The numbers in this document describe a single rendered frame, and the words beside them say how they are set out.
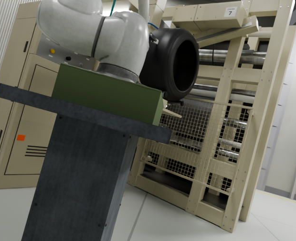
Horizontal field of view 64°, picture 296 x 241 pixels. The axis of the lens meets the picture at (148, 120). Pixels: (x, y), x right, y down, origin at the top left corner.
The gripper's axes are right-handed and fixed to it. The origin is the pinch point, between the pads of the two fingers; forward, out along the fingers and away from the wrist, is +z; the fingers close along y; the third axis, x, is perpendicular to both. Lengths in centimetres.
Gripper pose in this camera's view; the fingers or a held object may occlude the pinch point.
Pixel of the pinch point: (154, 40)
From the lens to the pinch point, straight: 174.6
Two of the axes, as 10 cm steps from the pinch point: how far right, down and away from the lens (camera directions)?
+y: -7.9, -2.0, 5.7
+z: 5.8, 0.4, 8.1
